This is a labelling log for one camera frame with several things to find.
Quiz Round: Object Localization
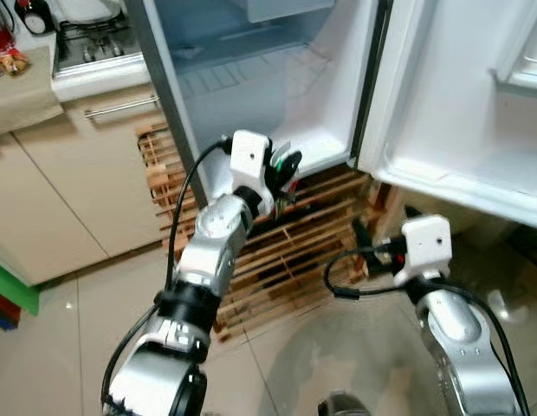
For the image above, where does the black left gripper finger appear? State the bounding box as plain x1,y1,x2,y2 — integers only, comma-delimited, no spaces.
273,149,303,196

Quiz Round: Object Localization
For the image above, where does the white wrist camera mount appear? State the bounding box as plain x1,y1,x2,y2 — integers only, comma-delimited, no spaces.
394,215,451,287
227,130,275,218

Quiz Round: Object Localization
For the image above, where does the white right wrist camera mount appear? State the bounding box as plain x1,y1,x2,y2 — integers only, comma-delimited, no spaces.
394,215,451,287

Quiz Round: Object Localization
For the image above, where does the white fridge door shelf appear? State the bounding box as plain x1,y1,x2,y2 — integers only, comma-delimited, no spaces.
492,13,537,96

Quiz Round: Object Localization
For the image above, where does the wooden pallet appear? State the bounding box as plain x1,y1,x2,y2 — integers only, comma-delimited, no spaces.
134,121,399,343

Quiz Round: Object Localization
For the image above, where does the steel gas stove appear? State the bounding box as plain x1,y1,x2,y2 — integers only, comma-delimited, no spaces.
52,13,144,75

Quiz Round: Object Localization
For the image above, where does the clear fridge drawer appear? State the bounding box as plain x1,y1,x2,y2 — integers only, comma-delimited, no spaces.
243,0,339,24

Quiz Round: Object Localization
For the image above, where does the beige kitchen cabinet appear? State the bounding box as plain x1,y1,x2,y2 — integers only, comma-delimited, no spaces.
0,52,178,287

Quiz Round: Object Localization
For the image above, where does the green flat board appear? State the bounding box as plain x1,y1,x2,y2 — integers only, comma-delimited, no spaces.
0,258,40,315

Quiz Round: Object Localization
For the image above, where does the grey fridge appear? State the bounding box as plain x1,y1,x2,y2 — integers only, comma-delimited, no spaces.
126,0,395,187

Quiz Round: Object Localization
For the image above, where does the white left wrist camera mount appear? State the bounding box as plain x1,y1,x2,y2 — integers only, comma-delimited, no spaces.
227,130,275,218

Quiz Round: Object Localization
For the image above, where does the beige burlap cloth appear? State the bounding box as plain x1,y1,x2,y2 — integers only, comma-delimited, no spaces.
0,48,66,138

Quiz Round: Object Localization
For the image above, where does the white fridge door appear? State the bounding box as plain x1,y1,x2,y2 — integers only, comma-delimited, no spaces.
355,0,537,228

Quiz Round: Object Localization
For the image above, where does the silver cabinet bar handle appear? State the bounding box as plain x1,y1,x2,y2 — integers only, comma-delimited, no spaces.
82,94,161,120

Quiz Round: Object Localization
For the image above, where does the yellow red snack packet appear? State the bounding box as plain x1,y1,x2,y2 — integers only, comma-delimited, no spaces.
0,48,31,77

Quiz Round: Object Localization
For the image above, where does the black jug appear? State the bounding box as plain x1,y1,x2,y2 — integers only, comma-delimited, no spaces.
13,0,51,36

